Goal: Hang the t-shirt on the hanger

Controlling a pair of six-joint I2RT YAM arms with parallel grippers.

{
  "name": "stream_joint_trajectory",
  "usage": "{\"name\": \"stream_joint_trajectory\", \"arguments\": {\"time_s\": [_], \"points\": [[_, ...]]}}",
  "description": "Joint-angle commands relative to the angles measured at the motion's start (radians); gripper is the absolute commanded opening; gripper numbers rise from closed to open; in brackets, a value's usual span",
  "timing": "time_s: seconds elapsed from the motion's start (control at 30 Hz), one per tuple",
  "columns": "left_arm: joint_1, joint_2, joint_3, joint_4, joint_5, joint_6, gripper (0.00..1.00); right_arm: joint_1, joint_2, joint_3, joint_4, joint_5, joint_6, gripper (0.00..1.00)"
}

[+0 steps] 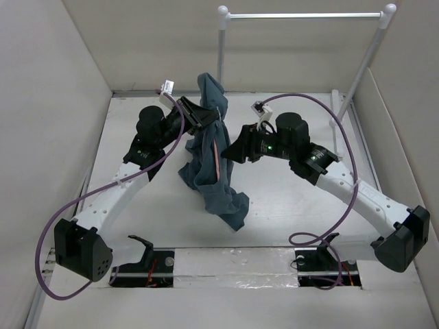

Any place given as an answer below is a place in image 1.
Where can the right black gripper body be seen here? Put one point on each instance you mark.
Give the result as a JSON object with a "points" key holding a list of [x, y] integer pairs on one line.
{"points": [[268, 145]]}

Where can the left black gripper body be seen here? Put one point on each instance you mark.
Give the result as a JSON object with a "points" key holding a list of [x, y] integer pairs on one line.
{"points": [[173, 128]]}

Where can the pink clothes hanger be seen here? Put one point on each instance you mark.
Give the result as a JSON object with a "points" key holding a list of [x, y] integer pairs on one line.
{"points": [[215, 151]]}

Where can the blue t shirt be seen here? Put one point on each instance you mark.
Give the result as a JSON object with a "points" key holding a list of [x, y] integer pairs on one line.
{"points": [[199, 174]]}

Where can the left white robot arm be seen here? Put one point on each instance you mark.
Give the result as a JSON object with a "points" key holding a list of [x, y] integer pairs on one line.
{"points": [[82, 244]]}

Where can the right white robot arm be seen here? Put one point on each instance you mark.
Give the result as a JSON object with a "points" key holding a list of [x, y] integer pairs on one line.
{"points": [[401, 232]]}

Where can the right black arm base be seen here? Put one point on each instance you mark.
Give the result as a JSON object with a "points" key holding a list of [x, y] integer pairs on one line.
{"points": [[317, 267]]}

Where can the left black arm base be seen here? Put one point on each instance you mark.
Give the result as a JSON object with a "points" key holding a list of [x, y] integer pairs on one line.
{"points": [[155, 269]]}

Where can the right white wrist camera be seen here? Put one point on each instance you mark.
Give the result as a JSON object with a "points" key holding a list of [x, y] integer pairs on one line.
{"points": [[263, 111]]}

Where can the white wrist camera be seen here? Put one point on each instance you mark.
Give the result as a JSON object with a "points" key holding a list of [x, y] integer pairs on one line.
{"points": [[165, 94], [263, 111]]}

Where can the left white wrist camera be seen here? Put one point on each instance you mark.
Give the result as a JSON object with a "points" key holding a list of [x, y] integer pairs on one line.
{"points": [[165, 94]]}

